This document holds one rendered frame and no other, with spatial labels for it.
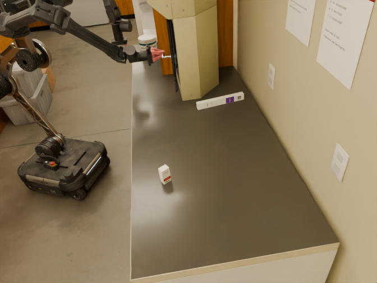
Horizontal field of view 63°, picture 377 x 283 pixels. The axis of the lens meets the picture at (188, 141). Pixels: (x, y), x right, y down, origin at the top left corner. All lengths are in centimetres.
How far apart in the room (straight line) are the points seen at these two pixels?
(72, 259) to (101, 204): 48
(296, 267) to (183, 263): 41
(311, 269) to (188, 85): 110
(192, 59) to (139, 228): 95
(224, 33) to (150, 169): 109
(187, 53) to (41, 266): 172
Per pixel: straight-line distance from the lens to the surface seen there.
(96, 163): 269
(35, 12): 161
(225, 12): 207
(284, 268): 121
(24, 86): 370
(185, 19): 164
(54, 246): 252
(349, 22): 100
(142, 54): 178
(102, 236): 243
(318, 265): 127
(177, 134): 156
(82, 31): 167
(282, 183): 131
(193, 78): 176
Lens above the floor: 188
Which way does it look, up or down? 39 degrees down
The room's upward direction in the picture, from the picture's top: 6 degrees counter-clockwise
